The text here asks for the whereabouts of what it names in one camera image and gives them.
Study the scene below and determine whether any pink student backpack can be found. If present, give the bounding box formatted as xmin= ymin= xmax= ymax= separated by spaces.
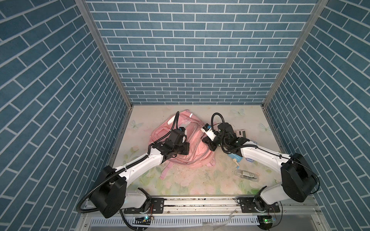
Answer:
xmin=160 ymin=110 xmax=216 ymax=180

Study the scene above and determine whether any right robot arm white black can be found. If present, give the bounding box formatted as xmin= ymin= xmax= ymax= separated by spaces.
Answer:
xmin=201 ymin=113 xmax=320 ymax=213

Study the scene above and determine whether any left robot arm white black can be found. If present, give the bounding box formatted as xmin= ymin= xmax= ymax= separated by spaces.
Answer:
xmin=76 ymin=112 xmax=190 ymax=218

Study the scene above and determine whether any light blue pencil sharpener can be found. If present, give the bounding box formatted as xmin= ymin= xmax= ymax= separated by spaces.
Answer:
xmin=227 ymin=154 xmax=243 ymax=169

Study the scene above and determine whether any pink white calculator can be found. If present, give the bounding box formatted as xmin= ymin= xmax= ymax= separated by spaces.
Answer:
xmin=235 ymin=130 xmax=247 ymax=138

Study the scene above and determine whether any clear plastic pencil case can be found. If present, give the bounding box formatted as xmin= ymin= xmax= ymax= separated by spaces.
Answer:
xmin=235 ymin=169 xmax=259 ymax=182

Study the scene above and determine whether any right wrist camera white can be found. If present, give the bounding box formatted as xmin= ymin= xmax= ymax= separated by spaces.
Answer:
xmin=201 ymin=123 xmax=216 ymax=141

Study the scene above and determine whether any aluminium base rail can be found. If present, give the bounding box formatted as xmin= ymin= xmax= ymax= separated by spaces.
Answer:
xmin=77 ymin=195 xmax=330 ymax=231

